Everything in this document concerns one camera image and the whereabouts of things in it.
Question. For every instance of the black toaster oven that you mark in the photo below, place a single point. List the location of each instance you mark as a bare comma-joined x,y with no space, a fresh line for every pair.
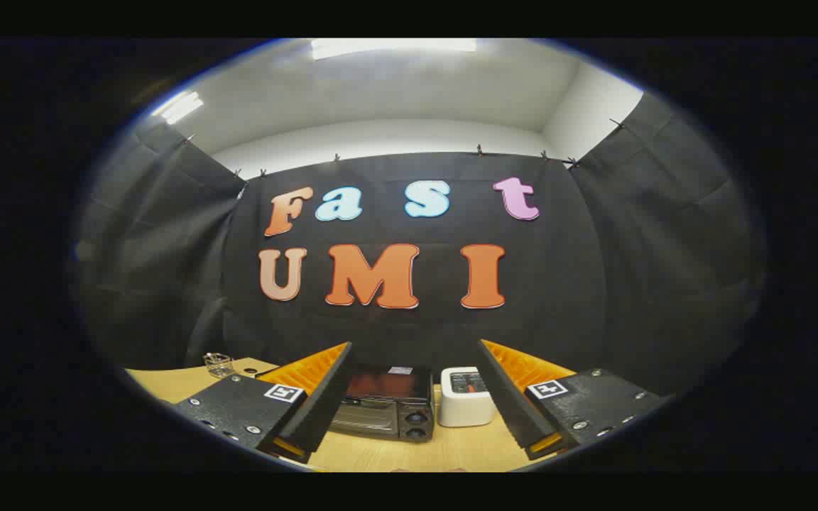
380,415

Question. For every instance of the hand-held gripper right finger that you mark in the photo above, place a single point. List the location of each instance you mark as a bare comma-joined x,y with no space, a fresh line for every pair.
512,404

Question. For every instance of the ceiling light panel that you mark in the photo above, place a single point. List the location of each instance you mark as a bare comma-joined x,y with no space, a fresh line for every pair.
391,47
178,106

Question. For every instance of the white slot toaster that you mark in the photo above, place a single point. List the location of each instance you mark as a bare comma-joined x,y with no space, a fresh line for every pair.
462,408

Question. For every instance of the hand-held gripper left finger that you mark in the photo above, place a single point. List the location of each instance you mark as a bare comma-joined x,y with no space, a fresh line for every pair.
324,404

